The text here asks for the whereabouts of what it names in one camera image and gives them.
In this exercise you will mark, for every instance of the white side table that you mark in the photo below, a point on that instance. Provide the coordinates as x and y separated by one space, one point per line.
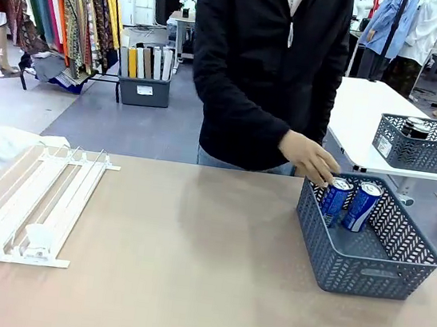
358 109

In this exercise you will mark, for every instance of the small black box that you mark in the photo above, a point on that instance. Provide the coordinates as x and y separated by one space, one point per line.
186 13

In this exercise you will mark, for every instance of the dark patterned skirt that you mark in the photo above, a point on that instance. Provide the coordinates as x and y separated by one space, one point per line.
403 77

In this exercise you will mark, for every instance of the grey background workbench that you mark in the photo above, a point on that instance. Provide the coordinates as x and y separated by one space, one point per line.
178 37

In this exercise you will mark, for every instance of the brown sample board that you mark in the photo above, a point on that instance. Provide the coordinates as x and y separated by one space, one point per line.
148 63

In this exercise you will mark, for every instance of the grey fabric pile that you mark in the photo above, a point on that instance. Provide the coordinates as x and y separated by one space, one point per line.
50 66

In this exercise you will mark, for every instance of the grey sample board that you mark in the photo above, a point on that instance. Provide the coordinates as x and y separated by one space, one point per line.
124 62

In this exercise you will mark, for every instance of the grey plastic woven basket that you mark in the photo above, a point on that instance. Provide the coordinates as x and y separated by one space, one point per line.
356 278
425 156

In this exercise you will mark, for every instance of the black stand pole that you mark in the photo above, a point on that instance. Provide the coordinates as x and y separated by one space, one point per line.
393 29

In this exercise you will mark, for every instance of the white bust mannequin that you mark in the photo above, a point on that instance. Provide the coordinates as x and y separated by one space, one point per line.
363 13

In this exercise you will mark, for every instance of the yellow hanging fabric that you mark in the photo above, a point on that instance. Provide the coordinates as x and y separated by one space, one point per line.
111 0

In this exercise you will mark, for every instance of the person's left forearm black sleeve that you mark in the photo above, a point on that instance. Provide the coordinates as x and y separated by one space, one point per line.
328 117

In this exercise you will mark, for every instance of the black clothes rack frame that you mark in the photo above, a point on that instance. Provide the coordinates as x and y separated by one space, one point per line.
108 81

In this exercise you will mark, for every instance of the white shirt on mannequin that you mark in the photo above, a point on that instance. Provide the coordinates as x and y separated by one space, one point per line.
427 30

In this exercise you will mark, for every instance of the yellow sample board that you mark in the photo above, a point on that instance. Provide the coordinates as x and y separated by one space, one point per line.
132 63

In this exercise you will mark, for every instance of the brown patterned hanging fabric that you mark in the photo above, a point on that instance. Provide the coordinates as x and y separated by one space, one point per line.
23 25

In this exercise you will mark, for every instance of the person's right forearm black sleeve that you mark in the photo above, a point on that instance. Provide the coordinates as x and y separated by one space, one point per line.
248 119

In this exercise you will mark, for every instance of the grey trousers on mannequin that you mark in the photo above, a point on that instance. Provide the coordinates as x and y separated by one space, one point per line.
372 65

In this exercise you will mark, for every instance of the person's right hand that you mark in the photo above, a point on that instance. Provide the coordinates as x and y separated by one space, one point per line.
308 155

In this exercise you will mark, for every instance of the blue Pocari Sweat can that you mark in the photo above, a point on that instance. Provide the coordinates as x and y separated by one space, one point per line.
334 205
361 210

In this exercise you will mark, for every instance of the person in black jacket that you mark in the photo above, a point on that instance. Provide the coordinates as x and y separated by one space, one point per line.
262 76

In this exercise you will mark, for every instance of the blue shirt on mannequin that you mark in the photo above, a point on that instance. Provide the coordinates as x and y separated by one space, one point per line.
386 24

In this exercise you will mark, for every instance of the pink hanging fabric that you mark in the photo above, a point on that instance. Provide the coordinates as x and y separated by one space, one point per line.
52 4

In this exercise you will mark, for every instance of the dark background desk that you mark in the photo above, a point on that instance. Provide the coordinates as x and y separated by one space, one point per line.
353 56

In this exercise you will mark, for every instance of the white plastic dispenser pusher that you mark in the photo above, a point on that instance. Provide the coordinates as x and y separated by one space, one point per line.
37 238

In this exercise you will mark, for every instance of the dark floral hanging fabric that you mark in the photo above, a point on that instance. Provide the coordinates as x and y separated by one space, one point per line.
99 14

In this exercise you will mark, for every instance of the white air purifier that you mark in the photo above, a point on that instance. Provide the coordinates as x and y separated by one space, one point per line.
126 8

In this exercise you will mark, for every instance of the grey storage bin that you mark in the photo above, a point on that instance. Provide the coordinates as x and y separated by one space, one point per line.
143 93

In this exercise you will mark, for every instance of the beige patterned hanging fabric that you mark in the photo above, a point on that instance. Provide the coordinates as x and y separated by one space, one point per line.
76 20

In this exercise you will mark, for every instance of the orange hanging fabric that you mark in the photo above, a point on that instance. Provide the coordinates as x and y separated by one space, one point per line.
61 26

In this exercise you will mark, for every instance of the white sample board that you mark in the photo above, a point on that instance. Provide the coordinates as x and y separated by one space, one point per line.
167 64
140 62
157 62

